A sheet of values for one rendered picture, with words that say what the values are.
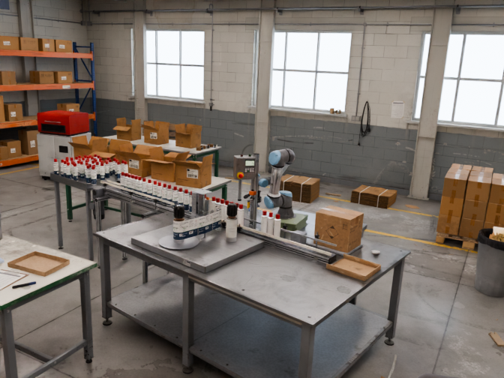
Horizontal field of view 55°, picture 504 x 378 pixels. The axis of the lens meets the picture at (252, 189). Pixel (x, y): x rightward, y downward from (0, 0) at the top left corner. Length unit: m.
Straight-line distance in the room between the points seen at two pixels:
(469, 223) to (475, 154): 2.33
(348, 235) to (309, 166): 5.97
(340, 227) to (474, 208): 3.27
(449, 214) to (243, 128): 4.97
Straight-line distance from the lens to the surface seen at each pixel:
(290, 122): 9.66
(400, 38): 9.00
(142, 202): 4.88
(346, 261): 3.68
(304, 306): 2.99
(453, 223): 6.82
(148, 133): 8.58
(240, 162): 3.95
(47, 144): 9.23
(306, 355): 2.98
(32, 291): 3.35
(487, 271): 5.55
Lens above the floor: 2.24
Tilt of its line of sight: 15 degrees down
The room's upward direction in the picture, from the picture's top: 2 degrees clockwise
